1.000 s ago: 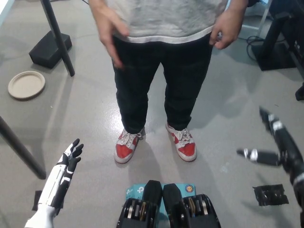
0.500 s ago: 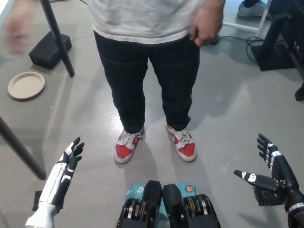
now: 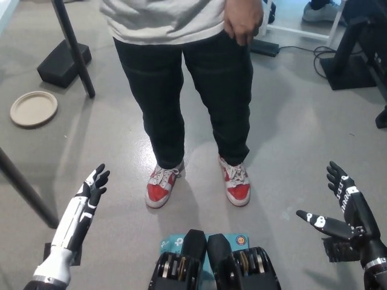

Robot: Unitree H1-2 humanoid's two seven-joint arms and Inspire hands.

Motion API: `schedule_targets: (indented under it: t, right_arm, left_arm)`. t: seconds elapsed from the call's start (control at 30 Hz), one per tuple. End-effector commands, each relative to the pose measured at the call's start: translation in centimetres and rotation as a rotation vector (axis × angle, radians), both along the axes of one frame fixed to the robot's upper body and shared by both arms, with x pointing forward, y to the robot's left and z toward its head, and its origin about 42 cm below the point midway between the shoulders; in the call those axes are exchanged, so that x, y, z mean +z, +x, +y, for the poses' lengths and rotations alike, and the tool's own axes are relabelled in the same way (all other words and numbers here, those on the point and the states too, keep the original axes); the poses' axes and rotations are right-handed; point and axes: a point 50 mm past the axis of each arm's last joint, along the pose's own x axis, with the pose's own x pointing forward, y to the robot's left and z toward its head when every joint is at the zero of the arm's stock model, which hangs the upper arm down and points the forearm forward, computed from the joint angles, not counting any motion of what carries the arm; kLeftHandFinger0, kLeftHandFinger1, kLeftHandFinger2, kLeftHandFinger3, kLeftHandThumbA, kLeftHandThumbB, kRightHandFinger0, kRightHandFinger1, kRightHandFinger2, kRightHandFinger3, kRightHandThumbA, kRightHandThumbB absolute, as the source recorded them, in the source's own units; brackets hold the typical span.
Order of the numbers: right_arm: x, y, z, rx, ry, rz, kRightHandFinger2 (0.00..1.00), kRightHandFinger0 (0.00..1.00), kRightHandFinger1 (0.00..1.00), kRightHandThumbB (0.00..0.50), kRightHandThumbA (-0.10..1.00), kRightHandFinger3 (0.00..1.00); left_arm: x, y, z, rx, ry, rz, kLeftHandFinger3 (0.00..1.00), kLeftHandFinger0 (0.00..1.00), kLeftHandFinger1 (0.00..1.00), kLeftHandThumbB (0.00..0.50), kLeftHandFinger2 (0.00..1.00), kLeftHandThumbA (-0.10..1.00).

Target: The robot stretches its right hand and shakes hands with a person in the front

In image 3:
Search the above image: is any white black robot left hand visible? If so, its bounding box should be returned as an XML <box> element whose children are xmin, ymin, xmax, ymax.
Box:
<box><xmin>49</xmin><ymin>163</ymin><xmax>111</xmax><ymax>263</ymax></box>

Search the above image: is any person left hand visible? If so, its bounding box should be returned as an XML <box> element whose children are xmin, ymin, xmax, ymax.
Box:
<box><xmin>223</xmin><ymin>0</ymin><xmax>264</xmax><ymax>47</ymax></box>

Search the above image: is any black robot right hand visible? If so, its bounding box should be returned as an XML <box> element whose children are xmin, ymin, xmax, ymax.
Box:
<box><xmin>296</xmin><ymin>161</ymin><xmax>383</xmax><ymax>267</ymax></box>

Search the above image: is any person right red white sneaker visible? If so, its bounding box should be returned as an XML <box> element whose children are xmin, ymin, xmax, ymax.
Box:
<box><xmin>145</xmin><ymin>161</ymin><xmax>185</xmax><ymax>209</ymax></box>

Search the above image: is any person red white sneaker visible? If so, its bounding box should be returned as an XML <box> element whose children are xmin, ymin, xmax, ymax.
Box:
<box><xmin>218</xmin><ymin>154</ymin><xmax>252</xmax><ymax>208</ymax></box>
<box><xmin>145</xmin><ymin>161</ymin><xmax>185</xmax><ymax>209</ymax></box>

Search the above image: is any person in grey shirt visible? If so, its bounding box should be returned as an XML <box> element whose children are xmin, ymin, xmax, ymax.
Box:
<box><xmin>99</xmin><ymin>0</ymin><xmax>273</xmax><ymax>167</ymax></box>

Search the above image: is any person left red white sneaker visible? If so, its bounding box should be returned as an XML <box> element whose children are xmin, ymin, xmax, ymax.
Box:
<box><xmin>218</xmin><ymin>154</ymin><xmax>252</xmax><ymax>208</ymax></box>

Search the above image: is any black power adapter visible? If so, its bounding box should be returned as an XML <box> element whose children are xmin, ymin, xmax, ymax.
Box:
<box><xmin>250</xmin><ymin>39</ymin><xmax>279</xmax><ymax>57</ymax></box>

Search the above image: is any thick black table leg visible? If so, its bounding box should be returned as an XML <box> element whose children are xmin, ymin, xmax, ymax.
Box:
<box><xmin>0</xmin><ymin>147</ymin><xmax>59</xmax><ymax>229</ymax></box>

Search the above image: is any grey sneaker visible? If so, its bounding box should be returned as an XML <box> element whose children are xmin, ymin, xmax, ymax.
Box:
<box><xmin>302</xmin><ymin>1</ymin><xmax>347</xmax><ymax>25</ymax></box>

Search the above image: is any teal router box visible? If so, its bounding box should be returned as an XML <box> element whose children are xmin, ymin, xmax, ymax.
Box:
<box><xmin>159</xmin><ymin>232</ymin><xmax>252</xmax><ymax>290</ymax></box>

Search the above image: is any black caster foot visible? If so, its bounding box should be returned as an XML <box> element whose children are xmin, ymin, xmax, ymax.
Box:
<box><xmin>374</xmin><ymin>105</ymin><xmax>387</xmax><ymax>130</ymax></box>

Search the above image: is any black monitor stand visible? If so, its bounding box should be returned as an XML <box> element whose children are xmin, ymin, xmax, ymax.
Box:
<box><xmin>319</xmin><ymin>18</ymin><xmax>378</xmax><ymax>91</ymax></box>

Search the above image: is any beige paper plate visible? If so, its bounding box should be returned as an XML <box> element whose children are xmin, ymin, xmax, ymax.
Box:
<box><xmin>9</xmin><ymin>90</ymin><xmax>58</xmax><ymax>129</ymax></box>

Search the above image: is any black monitor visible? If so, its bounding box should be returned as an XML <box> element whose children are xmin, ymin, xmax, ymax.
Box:
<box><xmin>347</xmin><ymin>0</ymin><xmax>387</xmax><ymax>105</ymax></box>

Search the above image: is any black foam block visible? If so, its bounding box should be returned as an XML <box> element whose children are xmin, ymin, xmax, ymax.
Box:
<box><xmin>36</xmin><ymin>39</ymin><xmax>92</xmax><ymax>89</ymax></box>

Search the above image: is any thin black slanted pole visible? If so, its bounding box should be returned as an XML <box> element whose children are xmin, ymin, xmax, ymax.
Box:
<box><xmin>50</xmin><ymin>0</ymin><xmax>96</xmax><ymax>98</ymax></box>

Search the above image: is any white desk frame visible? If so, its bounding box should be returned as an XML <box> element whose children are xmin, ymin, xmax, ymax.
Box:
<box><xmin>265</xmin><ymin>0</ymin><xmax>348</xmax><ymax>46</ymax></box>

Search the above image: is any black floor cable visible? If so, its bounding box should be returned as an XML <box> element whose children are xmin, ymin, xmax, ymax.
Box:
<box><xmin>278</xmin><ymin>45</ymin><xmax>337</xmax><ymax>80</ymax></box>

